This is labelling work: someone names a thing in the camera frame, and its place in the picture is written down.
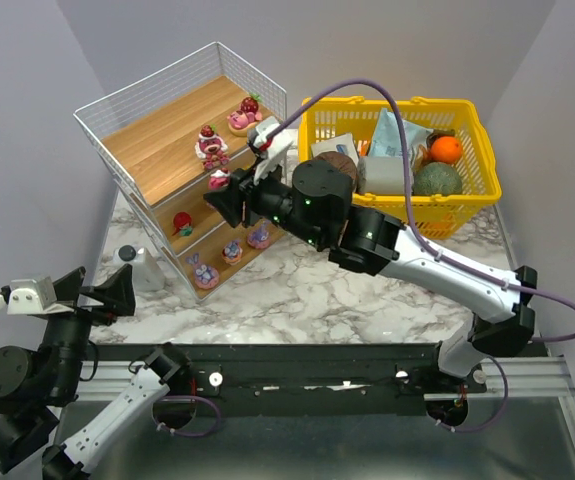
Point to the purple pink toy figure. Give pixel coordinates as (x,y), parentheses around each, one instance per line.
(259,237)

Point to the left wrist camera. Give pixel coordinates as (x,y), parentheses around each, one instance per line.
(32,297)

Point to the brown chocolate donut cake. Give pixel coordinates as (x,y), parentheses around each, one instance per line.
(340,161)

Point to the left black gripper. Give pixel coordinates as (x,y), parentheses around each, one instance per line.
(87,310)

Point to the light blue snack bag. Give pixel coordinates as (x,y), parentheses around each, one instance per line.
(386,139)

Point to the red strawberry toy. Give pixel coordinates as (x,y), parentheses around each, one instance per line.
(182,224)

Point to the white wire wooden shelf rack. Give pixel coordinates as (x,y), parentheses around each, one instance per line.
(146,132)

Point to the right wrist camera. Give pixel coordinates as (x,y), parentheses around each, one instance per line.
(270,148)

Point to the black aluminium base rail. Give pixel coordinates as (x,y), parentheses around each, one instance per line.
(320,380)

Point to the pink red figure toy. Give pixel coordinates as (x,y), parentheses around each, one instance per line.
(220,178)

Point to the pink strawberry cake toy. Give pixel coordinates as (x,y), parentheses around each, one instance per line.
(247,115)

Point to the white tissue packet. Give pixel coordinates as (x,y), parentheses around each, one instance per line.
(343,144)

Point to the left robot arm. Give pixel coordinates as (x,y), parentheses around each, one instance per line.
(33,382)

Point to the purple bunny toy pink base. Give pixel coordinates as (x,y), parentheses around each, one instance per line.
(206,277)

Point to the green melon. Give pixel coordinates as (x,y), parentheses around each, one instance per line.
(437,178)

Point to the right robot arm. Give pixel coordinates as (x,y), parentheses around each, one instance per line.
(317,209)

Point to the orange fruit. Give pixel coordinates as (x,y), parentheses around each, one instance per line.
(446,149)

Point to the small purple bunny toy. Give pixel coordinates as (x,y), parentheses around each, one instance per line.
(232,252)

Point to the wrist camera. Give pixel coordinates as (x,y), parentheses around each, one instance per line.
(270,148)
(32,297)

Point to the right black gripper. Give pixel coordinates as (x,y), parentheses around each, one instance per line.
(243,200)

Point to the white plastic bottle black cap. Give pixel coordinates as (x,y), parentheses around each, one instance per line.
(147,275)

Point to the yellow plastic shopping basket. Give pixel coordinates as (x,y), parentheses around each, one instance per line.
(436,217)

